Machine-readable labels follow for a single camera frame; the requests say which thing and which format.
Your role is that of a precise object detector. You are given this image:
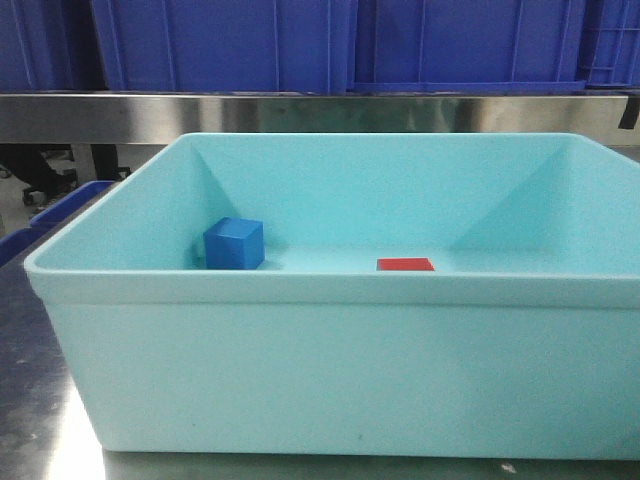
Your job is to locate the red cube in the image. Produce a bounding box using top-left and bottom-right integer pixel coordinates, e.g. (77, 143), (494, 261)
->
(376, 257), (435, 271)

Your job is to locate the blue cube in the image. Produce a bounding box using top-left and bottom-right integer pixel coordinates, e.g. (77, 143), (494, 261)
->
(203, 217), (265, 270)

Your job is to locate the blue crate upper left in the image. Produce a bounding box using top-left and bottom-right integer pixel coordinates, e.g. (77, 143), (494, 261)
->
(91, 1), (358, 95)

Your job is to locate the blue crate upper middle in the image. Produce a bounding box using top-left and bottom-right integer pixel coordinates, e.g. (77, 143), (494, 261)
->
(353, 1), (586, 93)

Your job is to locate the stainless steel shelf rail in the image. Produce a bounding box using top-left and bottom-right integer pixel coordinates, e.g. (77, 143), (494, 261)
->
(1, 91), (639, 147)

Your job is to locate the blue crate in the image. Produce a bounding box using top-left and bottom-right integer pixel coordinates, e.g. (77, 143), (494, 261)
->
(353, 1), (586, 93)
(578, 0), (639, 89)
(91, 1), (358, 95)

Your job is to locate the blue bin left edge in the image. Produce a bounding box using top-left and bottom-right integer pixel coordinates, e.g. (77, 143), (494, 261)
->
(1, 180), (114, 266)

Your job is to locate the blue crate upper right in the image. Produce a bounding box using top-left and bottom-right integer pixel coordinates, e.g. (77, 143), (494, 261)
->
(578, 0), (639, 89)

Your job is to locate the light blue plastic tub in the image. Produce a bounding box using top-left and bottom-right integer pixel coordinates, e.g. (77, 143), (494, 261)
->
(24, 133), (639, 460)

